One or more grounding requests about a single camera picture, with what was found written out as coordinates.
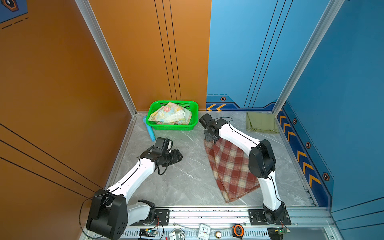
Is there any red plaid skirt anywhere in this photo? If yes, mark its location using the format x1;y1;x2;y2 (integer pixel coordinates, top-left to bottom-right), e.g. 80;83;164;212
204;139;260;203

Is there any olive green skirt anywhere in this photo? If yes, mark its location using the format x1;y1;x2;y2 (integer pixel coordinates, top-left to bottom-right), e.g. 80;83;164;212
246;112;279;134

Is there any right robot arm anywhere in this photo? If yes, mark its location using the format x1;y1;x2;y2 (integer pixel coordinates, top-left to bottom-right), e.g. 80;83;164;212
199;114;288;225

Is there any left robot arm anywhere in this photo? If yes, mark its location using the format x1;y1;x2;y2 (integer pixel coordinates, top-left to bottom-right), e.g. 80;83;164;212
80;137;183;240

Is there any light blue tube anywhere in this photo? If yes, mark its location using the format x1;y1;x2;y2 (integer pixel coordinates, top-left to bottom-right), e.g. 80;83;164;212
143;116;156;142

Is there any green plastic basket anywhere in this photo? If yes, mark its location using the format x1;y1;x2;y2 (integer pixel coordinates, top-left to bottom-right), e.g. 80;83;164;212
147;101;199;131

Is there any cream yellow cloth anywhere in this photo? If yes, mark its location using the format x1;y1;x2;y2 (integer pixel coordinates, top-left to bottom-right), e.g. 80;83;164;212
149;103;192;125

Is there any green circuit board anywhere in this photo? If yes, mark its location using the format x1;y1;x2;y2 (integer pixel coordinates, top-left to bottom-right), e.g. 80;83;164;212
138;228;159;240

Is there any white power plug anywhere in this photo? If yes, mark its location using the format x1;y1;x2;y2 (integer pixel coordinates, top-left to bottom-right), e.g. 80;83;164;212
168;228;186;240

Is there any white square clock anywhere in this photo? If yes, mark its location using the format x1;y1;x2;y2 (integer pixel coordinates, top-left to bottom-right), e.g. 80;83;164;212
197;224;212;240

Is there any orange black tape measure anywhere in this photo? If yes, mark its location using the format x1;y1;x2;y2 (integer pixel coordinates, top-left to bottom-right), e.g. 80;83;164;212
231;224;245;239

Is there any right small circuit board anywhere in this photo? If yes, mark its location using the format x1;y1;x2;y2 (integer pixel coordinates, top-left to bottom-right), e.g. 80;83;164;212
275;228;291;235

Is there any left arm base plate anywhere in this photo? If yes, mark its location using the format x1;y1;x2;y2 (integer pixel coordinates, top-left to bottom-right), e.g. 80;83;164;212
133;209;170;227

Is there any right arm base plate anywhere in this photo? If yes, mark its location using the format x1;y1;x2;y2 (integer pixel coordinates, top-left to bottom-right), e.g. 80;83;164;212
248;209;292;226

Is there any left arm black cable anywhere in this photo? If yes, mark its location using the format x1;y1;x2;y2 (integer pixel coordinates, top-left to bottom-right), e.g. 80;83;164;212
78;197;104;240

